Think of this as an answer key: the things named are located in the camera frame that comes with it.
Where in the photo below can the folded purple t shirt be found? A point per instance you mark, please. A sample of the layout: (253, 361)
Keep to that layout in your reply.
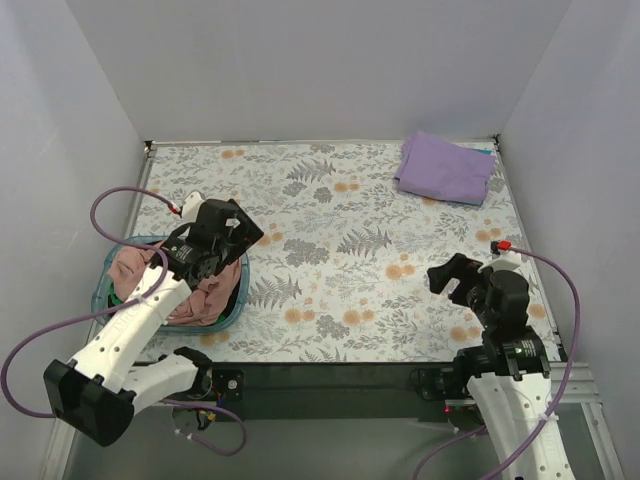
(437, 169)

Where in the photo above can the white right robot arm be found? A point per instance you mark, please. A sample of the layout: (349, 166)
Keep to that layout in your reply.
(509, 374)

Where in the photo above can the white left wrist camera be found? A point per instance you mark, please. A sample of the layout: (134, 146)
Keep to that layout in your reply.
(191, 206)

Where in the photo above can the aluminium frame rail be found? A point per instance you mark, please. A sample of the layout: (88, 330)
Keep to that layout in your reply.
(580, 388)

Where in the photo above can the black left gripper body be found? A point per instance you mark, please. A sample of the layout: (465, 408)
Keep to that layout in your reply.
(239, 228)

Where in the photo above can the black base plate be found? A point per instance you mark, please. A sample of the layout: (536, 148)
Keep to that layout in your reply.
(426, 392)

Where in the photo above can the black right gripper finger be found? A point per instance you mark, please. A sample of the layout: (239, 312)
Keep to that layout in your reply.
(460, 292)
(458, 267)

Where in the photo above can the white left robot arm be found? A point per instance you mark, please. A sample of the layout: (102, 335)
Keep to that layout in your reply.
(99, 390)

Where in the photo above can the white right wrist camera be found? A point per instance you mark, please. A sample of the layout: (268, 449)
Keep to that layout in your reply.
(503, 258)

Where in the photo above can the floral table mat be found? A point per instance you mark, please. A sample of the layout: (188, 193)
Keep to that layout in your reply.
(341, 271)

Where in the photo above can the folded teal t shirt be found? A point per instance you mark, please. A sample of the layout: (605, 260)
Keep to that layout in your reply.
(486, 151)

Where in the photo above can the pink t shirt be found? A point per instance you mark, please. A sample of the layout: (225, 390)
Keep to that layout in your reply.
(202, 308)

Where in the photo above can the blue plastic basket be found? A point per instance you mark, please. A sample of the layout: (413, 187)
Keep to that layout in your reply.
(101, 296)

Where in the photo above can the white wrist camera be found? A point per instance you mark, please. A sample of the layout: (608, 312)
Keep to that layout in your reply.
(503, 258)
(191, 206)

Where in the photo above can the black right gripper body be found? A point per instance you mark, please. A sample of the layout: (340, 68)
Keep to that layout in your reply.
(461, 282)

